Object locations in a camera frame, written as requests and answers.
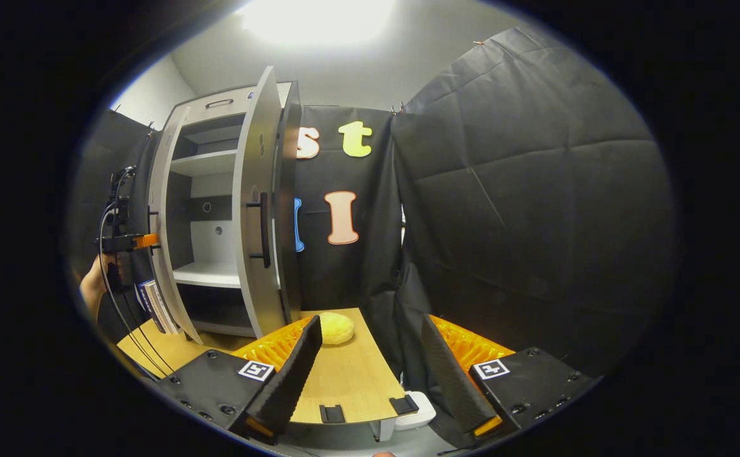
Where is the grey double-door shoe cabinet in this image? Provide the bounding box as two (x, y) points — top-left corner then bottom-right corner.
(147, 65), (304, 347)

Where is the grey cabinet drawer front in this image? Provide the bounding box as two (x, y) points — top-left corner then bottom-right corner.
(176, 83), (294, 118)

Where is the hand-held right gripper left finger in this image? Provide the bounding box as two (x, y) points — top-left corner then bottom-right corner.
(154, 314), (323, 444)

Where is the yellow round sponge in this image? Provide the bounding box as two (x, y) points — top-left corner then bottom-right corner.
(318, 311), (356, 347)

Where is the grey cabinet door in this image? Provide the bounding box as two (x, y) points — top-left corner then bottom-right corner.
(147, 105), (204, 347)
(232, 65), (288, 339)

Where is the grey cabinet shelf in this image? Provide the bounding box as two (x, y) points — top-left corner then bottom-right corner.
(170, 150), (239, 177)
(173, 262), (244, 289)

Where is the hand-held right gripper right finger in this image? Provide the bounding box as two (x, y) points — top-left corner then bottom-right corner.
(420, 314), (599, 439)

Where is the ceiling light panel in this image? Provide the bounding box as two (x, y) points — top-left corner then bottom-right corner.
(237, 0), (399, 46)

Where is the black cable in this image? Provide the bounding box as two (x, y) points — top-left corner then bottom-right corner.
(98, 166), (177, 376)

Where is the black backdrop cloth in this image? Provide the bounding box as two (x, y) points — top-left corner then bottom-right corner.
(69, 25), (675, 381)

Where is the blue spine book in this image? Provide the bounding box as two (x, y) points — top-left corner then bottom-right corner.
(135, 281), (161, 331)

